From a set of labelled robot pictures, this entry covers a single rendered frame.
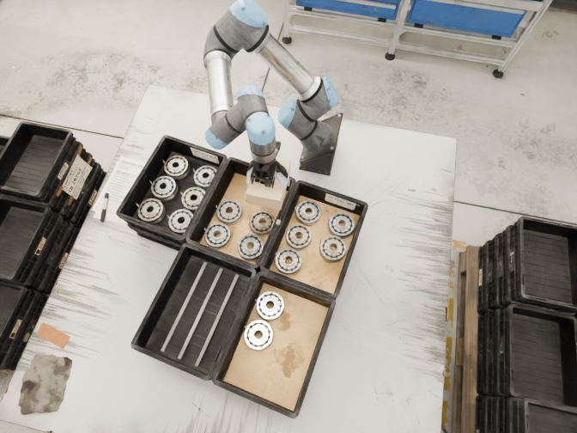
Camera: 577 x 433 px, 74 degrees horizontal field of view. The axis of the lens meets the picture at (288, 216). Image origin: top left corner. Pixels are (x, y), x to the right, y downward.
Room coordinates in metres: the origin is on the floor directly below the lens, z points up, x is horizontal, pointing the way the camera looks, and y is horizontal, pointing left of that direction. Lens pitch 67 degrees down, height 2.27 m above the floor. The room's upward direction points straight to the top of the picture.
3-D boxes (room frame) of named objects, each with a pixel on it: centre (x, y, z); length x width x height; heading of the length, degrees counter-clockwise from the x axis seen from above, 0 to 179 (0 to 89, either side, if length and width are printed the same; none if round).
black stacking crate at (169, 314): (0.24, 0.32, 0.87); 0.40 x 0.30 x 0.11; 159
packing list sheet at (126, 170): (0.82, 0.74, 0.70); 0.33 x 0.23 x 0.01; 167
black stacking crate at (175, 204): (0.73, 0.46, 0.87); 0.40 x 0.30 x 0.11; 159
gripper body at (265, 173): (0.62, 0.07, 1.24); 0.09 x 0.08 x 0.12; 167
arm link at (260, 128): (0.63, 0.07, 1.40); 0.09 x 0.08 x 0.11; 15
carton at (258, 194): (0.65, 0.07, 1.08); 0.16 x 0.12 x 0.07; 167
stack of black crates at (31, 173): (1.07, 1.33, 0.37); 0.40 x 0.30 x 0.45; 167
